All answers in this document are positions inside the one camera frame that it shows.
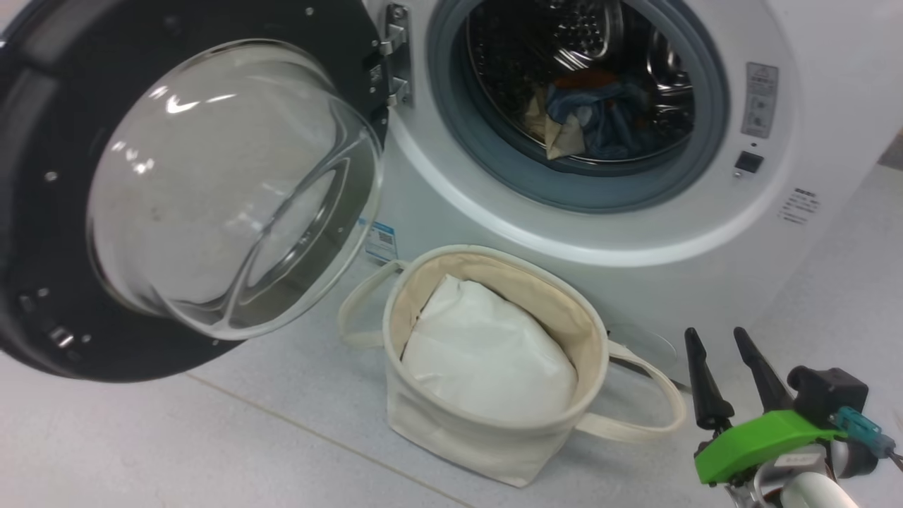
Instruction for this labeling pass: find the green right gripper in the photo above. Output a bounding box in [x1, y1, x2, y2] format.
[684, 326, 844, 486]

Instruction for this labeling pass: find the cream and blue bear-print garment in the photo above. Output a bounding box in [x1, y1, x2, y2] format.
[526, 95, 586, 159]

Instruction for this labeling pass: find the black round glass washer door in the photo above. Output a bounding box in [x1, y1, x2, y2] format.
[0, 0, 390, 383]

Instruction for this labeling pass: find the white front-load washing machine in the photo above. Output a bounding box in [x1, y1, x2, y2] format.
[356, 0, 903, 389]

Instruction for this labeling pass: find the stainless steel washing machine drum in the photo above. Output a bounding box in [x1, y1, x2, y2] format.
[466, 0, 696, 167]

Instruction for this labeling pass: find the silver door hinge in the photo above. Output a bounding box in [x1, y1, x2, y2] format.
[365, 4, 413, 107]

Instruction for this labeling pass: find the small black text sticker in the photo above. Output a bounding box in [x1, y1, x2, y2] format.
[778, 187, 819, 225]

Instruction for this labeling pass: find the white stuffed liner bag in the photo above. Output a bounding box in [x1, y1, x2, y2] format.
[401, 274, 579, 424]

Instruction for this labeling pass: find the cream canvas laundry basket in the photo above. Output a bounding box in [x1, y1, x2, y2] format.
[337, 245, 686, 488]

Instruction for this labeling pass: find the grey warning label sticker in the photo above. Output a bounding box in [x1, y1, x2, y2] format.
[741, 62, 780, 139]

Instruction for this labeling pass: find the teal-plug right camera cable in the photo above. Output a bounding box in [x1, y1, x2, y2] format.
[832, 406, 903, 472]

